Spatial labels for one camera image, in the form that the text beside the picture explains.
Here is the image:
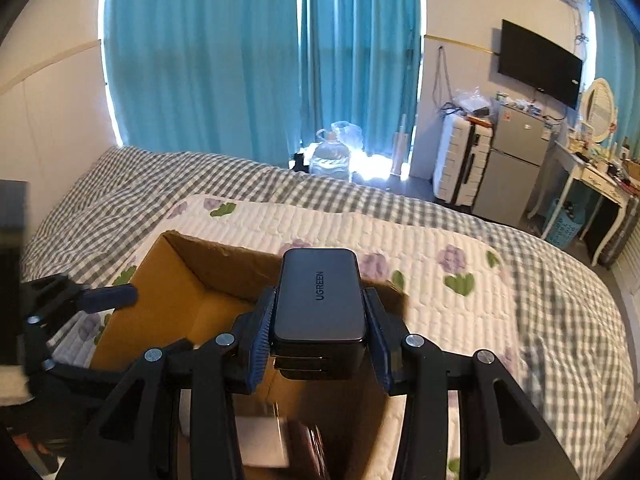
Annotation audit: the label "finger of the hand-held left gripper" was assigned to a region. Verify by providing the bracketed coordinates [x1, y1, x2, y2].
[22, 314, 132, 403]
[20, 273, 140, 322]

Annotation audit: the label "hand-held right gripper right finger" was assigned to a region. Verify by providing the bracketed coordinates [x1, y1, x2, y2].
[361, 287, 582, 480]

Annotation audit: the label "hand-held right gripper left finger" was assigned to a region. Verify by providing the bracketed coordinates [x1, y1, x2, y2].
[55, 286, 279, 480]

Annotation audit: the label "black power adapter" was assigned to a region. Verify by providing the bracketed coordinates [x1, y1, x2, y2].
[269, 248, 371, 380]

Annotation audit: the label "cardboard box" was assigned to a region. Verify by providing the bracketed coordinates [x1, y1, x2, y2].
[89, 230, 412, 480]

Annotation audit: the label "white box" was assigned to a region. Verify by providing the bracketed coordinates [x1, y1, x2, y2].
[234, 414, 292, 470]

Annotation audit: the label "dark red object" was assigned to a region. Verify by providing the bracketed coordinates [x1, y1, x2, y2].
[287, 420, 335, 480]

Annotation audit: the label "floral quilted blanket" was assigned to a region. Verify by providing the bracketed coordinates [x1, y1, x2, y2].
[47, 194, 532, 480]

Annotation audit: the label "clear water jug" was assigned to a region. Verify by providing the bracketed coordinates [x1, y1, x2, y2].
[308, 129, 354, 182]

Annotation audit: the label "white suitcase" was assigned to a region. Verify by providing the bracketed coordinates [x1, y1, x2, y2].
[432, 109, 496, 207]

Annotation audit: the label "blue plastic basket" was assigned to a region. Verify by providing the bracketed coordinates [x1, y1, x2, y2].
[542, 198, 586, 249]

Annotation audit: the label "clear plastic bag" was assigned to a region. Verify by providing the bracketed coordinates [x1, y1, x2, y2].
[330, 120, 364, 153]

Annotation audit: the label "silver fridge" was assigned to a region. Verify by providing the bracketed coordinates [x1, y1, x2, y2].
[472, 104, 555, 229]

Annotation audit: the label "wide teal curtain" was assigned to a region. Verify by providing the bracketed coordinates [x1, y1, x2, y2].
[101, 0, 307, 167]

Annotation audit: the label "crumpled plastic bag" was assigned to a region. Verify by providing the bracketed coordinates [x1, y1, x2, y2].
[449, 90, 497, 119]

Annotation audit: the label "white dressing table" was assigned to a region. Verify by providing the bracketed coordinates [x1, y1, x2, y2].
[529, 137, 637, 267]

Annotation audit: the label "narrow teal curtain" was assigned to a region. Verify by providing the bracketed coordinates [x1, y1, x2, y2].
[299, 0, 422, 173]

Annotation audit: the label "white oval mirror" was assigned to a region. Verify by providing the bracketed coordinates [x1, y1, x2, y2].
[582, 78, 617, 144]

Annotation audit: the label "hanging cables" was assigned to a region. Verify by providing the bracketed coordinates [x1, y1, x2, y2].
[432, 44, 453, 113]

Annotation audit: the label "black wall television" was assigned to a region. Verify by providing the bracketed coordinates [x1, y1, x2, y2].
[498, 18, 585, 110]

